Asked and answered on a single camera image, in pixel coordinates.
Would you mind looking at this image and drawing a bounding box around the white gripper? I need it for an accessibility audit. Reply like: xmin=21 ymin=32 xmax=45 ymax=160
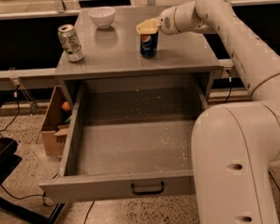
xmin=135 ymin=7 xmax=178 ymax=35

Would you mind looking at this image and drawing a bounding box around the blue pepsi can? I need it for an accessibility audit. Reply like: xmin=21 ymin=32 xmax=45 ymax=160
xmin=139 ymin=33 xmax=159 ymax=58

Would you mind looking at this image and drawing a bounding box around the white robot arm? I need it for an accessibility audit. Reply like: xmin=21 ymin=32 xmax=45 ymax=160
xmin=135 ymin=0 xmax=280 ymax=224

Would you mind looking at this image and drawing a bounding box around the white green soda can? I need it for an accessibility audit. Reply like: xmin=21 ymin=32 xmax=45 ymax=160
xmin=57 ymin=24 xmax=84 ymax=62

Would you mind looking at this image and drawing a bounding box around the grey open drawer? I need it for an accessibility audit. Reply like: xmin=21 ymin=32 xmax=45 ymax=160
xmin=40 ymin=73 xmax=205 ymax=203

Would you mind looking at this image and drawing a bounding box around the grey metal cabinet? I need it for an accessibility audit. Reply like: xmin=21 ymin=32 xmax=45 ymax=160
xmin=51 ymin=1 xmax=223 ymax=110

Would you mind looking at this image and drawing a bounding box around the white bowl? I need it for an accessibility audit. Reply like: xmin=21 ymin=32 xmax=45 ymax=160
xmin=87 ymin=7 xmax=116 ymax=28

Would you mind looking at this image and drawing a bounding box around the orange fruit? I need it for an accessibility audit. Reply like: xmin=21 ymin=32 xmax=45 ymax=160
xmin=62 ymin=102 xmax=71 ymax=112

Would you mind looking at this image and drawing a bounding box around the cardboard box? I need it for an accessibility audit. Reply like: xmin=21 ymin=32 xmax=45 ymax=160
xmin=41 ymin=86 xmax=70 ymax=156

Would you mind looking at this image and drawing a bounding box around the black chair base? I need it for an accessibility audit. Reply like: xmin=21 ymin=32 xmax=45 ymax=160
xmin=0 ymin=104 xmax=59 ymax=224

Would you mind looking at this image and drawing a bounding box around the black cable left floor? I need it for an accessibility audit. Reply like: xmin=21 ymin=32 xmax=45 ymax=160
xmin=0 ymin=86 xmax=23 ymax=138

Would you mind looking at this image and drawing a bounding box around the black drawer handle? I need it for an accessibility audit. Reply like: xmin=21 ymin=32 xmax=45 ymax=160
xmin=131 ymin=182 xmax=164 ymax=196

